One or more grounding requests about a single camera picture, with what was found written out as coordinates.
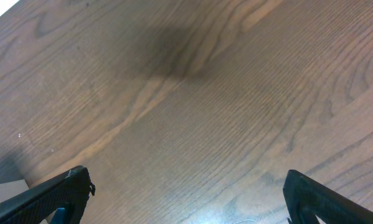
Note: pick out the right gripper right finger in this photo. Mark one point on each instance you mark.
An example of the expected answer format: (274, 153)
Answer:
(308, 201)

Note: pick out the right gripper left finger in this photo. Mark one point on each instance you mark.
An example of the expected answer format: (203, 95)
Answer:
(65, 196)

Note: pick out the white box pink interior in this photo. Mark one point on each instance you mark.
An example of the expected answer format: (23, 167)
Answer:
(11, 189)

